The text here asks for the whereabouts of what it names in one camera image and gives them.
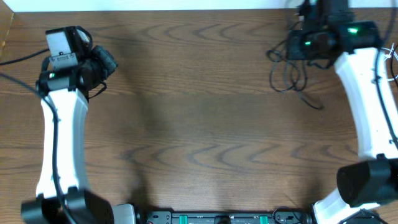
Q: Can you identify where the thick black USB cable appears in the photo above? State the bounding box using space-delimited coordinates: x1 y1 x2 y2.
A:
266 21 325 111

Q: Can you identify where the white USB cable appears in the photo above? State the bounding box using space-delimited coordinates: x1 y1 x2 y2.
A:
381 43 398 82

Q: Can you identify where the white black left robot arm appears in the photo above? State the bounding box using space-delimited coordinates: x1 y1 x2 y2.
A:
21 45 118 223

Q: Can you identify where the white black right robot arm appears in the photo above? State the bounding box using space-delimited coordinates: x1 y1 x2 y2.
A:
286 21 397 223

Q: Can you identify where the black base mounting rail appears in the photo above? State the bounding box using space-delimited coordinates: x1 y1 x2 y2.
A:
142 209 314 224

